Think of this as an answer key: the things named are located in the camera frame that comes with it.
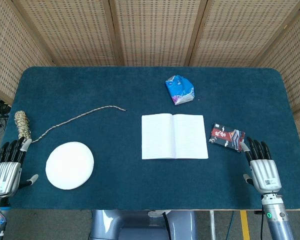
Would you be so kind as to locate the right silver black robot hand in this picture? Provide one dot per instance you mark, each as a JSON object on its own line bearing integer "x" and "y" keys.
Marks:
{"x": 265, "y": 172}

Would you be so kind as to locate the white round paper plate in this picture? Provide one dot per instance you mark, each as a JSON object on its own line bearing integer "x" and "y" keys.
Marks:
{"x": 70, "y": 165}

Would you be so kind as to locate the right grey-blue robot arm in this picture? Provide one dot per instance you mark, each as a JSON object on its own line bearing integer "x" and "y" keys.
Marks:
{"x": 277, "y": 225}

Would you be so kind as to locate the white lined notebook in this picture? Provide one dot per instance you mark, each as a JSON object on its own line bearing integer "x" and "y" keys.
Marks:
{"x": 160, "y": 137}

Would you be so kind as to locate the woven bamboo screen panel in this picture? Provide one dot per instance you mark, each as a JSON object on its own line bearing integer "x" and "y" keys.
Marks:
{"x": 295, "y": 62}
{"x": 10, "y": 50}
{"x": 72, "y": 32}
{"x": 240, "y": 32}
{"x": 157, "y": 32}

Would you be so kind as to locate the blue plastic tissue pack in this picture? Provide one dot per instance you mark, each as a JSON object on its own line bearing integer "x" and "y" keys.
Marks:
{"x": 178, "y": 90}

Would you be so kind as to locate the white metal table leg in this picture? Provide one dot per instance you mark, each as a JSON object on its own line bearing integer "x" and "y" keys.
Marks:
{"x": 212, "y": 225}

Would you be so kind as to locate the grey-blue robot torso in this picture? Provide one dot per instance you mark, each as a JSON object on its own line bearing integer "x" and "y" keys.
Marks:
{"x": 137, "y": 225}

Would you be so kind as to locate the teal felt table cover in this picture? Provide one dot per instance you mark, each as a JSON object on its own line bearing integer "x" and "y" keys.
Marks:
{"x": 115, "y": 180}

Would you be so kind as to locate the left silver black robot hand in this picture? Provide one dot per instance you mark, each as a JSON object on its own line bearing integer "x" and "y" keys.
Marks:
{"x": 5, "y": 172}

